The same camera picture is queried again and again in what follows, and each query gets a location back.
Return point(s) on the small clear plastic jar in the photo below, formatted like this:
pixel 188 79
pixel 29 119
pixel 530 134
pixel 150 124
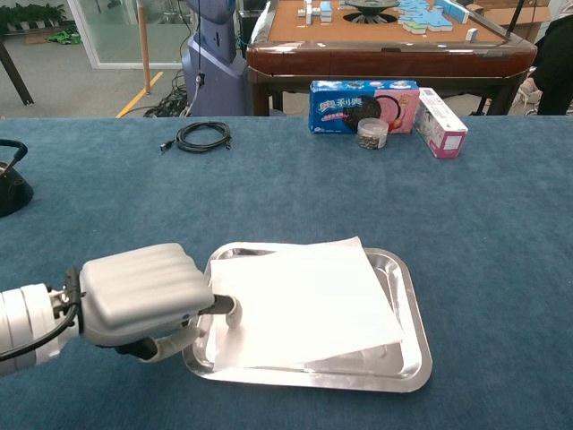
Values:
pixel 372 134

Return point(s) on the green potted plants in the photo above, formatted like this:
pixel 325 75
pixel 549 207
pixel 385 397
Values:
pixel 31 13

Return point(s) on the pile of blue mahjong tiles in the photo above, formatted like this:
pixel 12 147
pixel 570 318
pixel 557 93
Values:
pixel 425 20

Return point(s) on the single blue mahjong tile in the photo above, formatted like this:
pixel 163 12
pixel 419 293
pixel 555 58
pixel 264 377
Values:
pixel 471 34

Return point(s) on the brown mahjong table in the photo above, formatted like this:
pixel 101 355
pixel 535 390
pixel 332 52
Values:
pixel 380 58

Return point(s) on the blue felt table cloth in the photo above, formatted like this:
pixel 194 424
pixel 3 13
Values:
pixel 492 269

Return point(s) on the silver metal tray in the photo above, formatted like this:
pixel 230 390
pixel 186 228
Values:
pixel 409 322

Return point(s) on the wooden pole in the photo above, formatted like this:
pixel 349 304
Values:
pixel 143 45

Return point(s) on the small mahjong tile cluster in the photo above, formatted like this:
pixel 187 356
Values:
pixel 320 13

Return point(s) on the black tripod stand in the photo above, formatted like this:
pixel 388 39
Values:
pixel 515 18

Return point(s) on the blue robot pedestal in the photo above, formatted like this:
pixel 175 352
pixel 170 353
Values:
pixel 215 67

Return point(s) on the person's leg and shoe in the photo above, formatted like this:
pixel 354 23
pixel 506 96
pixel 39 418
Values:
pixel 555 67

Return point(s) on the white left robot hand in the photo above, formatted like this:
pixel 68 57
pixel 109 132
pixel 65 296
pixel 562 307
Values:
pixel 143 291

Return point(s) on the white framed glass partition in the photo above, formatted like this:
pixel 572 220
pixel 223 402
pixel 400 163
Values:
pixel 85 36

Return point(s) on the white paper napkin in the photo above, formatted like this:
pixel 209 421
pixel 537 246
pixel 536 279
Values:
pixel 304 304

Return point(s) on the green object on floor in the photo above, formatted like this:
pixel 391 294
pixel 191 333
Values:
pixel 65 36

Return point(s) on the pink and white carton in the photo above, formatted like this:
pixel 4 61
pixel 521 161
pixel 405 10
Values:
pixel 441 125

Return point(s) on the blue oreo cookie box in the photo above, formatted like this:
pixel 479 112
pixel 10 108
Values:
pixel 340 107

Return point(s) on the black mahjong table hub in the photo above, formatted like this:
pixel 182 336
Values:
pixel 370 6

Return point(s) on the black teapot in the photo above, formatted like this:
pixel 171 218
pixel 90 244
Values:
pixel 11 192

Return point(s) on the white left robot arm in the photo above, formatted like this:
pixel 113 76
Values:
pixel 22 322

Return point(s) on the black table leg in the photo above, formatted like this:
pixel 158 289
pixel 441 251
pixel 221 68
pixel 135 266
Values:
pixel 15 76

